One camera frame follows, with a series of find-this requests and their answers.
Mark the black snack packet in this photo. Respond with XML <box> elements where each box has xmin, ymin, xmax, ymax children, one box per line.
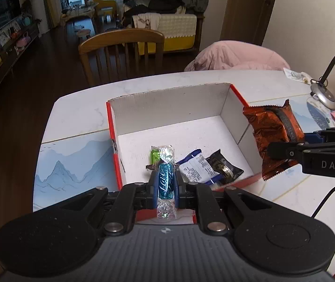
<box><xmin>207</xmin><ymin>149</ymin><xmax>245</xmax><ymax>182</ymax></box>

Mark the white printed leaflet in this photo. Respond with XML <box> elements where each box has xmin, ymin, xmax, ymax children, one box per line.
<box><xmin>283</xmin><ymin>67</ymin><xmax>313</xmax><ymax>83</ymax></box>

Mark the white and blue snack packet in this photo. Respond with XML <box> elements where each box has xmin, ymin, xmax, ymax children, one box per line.
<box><xmin>178</xmin><ymin>149</ymin><xmax>221</xmax><ymax>186</ymax></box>

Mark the brown wooden door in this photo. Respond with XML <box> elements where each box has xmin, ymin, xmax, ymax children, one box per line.
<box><xmin>219</xmin><ymin>0</ymin><xmax>281</xmax><ymax>46</ymax></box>

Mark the red cardboard box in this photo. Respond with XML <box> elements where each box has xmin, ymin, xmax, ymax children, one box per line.
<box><xmin>106</xmin><ymin>83</ymin><xmax>263</xmax><ymax>224</ymax></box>

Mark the pile of dark clothes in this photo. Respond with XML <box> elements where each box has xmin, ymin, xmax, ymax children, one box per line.
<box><xmin>123</xmin><ymin>0</ymin><xmax>209</xmax><ymax>30</ymax></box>

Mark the pink cushion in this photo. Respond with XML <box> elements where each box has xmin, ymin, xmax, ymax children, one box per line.
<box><xmin>184</xmin><ymin>40</ymin><xmax>290</xmax><ymax>71</ymax></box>

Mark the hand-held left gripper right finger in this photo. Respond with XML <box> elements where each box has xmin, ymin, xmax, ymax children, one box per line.
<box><xmin>175</xmin><ymin>170</ymin><xmax>273</xmax><ymax>236</ymax></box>

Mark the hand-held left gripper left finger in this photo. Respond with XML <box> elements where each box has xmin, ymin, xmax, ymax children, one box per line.
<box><xmin>59</xmin><ymin>170</ymin><xmax>160</xmax><ymax>236</ymax></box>

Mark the copper foil snack packet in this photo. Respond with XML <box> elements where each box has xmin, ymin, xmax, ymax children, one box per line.
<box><xmin>242</xmin><ymin>99</ymin><xmax>306</xmax><ymax>181</ymax></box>

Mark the grey desk lamp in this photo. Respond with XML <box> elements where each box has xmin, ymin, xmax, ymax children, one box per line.
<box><xmin>310</xmin><ymin>45</ymin><xmax>335</xmax><ymax>111</ymax></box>

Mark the wooden coffee table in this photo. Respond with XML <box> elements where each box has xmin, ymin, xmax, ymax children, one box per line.
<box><xmin>59</xmin><ymin>3</ymin><xmax>97</xmax><ymax>33</ymax></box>

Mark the sofa with cream cover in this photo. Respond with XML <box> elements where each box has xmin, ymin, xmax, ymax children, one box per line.
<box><xmin>117</xmin><ymin>0</ymin><xmax>206</xmax><ymax>55</ymax></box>

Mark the green snack packet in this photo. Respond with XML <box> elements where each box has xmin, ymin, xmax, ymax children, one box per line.
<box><xmin>149</xmin><ymin>145</ymin><xmax>162</xmax><ymax>165</ymax></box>

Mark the blue candy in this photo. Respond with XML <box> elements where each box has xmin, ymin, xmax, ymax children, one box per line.
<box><xmin>156</xmin><ymin>145</ymin><xmax>177</xmax><ymax>220</ymax></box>

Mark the blue mountain print table runner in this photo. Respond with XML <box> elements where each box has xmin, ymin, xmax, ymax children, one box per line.
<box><xmin>34</xmin><ymin>94</ymin><xmax>335</xmax><ymax>212</ymax></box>

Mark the dark television cabinet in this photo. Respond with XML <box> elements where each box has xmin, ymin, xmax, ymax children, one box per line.
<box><xmin>0</xmin><ymin>20</ymin><xmax>40</xmax><ymax>94</ymax></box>

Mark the black cable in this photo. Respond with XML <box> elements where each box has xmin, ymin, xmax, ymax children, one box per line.
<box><xmin>311</xmin><ymin>182</ymin><xmax>335</xmax><ymax>218</ymax></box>

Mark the small wooden stool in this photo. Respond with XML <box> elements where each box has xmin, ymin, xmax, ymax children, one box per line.
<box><xmin>75</xmin><ymin>29</ymin><xmax>92</xmax><ymax>43</ymax></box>

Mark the wooden chair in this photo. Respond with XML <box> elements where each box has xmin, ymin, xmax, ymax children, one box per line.
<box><xmin>78</xmin><ymin>29</ymin><xmax>166</xmax><ymax>87</ymax></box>

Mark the beige curtain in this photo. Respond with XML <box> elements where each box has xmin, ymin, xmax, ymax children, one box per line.
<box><xmin>40</xmin><ymin>0</ymin><xmax>53</xmax><ymax>30</ymax></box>

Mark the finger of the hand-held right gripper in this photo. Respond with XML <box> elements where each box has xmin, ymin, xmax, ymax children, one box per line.
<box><xmin>304</xmin><ymin>127</ymin><xmax>335</xmax><ymax>145</ymax></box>
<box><xmin>266</xmin><ymin>140</ymin><xmax>335</xmax><ymax>165</ymax></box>

